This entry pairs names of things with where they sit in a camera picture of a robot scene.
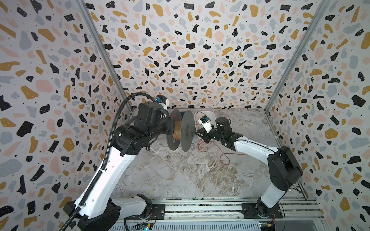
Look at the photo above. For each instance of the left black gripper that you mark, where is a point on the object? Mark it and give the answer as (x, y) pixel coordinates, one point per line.
(170, 121)

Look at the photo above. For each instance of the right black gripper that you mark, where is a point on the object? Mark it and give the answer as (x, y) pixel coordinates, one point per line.
(204, 134)

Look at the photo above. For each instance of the grey cable spool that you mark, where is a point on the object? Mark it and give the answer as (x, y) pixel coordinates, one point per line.
(183, 132)

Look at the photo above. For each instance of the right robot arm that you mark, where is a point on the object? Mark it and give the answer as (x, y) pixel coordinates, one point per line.
(284, 169)

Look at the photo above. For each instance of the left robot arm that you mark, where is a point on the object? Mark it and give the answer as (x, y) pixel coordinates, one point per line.
(95, 209)

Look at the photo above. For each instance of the white plastic bin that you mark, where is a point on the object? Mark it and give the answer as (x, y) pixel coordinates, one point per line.
(200, 114)

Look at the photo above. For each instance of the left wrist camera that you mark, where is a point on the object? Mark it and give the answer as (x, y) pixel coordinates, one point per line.
(163, 101)

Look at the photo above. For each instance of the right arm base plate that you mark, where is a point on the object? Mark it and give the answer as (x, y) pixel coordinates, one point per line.
(259, 211)

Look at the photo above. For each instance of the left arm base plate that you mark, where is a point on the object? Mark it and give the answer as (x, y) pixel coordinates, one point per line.
(154, 212)

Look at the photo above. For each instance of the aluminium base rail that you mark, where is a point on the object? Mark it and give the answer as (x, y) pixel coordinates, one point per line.
(224, 214)

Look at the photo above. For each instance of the left frame post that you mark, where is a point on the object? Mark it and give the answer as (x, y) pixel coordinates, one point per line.
(100, 46)

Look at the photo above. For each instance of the frame post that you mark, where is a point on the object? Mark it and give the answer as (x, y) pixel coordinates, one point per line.
(100, 46)
(322, 8)

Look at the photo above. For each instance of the right frame post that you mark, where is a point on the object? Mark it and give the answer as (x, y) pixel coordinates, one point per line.
(322, 8)

